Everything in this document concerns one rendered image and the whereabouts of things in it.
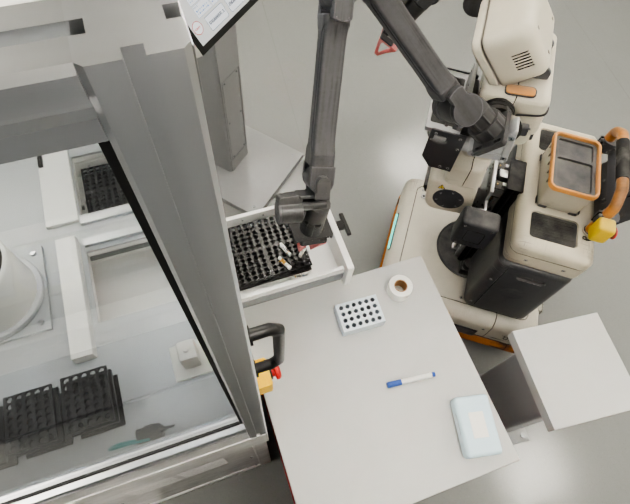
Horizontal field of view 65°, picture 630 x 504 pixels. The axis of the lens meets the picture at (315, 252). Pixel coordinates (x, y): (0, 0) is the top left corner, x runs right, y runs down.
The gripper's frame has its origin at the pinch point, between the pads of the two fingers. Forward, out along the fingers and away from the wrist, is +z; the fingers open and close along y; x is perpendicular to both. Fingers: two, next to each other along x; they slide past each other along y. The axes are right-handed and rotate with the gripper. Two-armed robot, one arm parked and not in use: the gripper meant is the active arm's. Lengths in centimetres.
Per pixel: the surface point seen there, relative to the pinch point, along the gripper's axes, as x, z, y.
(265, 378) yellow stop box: 29.9, 6.8, 17.9
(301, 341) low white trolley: 18.8, 19.5, 3.3
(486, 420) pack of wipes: 53, 11, -35
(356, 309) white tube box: 15.2, 13.7, -13.3
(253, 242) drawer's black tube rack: -7.3, 5.6, 11.8
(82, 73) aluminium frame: 47, -98, 40
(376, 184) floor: -75, 81, -77
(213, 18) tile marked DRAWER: -84, -9, 7
